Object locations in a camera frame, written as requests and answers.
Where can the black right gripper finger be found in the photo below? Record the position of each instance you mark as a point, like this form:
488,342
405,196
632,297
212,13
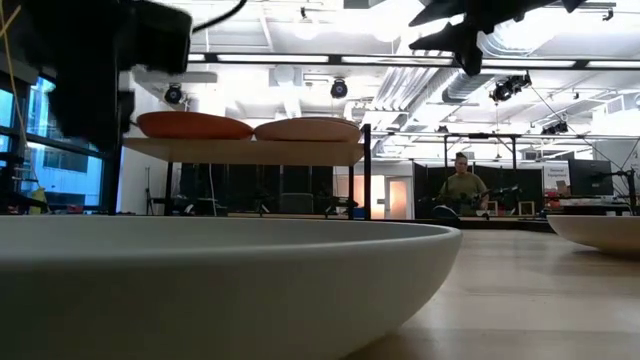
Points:
455,11
447,39

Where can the orange plate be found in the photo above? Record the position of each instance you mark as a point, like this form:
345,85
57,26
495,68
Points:
195,126

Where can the pale pink plate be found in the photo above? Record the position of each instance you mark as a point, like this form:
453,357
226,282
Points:
605,235

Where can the large white bowl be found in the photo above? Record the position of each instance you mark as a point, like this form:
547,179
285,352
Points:
200,290

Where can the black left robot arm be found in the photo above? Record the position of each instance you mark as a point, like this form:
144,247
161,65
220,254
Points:
60,30

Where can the black ceiling spotlight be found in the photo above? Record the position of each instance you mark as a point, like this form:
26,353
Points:
339,89
501,91
173,94
557,127

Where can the overhead light bar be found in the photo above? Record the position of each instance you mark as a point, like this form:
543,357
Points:
335,59

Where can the person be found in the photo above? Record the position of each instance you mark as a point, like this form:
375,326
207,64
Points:
462,187

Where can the black partition panel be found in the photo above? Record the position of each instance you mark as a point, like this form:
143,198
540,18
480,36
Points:
250,187
520,177

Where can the lit doorway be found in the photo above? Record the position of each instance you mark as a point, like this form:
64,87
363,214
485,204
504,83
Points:
398,197

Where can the white sign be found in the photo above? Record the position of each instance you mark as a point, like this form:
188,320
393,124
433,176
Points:
556,175

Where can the dark computer monitor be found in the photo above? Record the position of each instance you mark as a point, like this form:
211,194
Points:
590,177

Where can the yellow object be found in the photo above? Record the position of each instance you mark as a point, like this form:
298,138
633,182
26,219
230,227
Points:
39,202

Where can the grey ventilation duct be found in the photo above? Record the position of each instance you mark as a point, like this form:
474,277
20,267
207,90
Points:
465,86

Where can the black background rig frame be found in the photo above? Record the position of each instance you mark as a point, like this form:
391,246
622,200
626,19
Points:
480,135

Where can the wooden shelf with black frame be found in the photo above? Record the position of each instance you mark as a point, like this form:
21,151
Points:
240,151

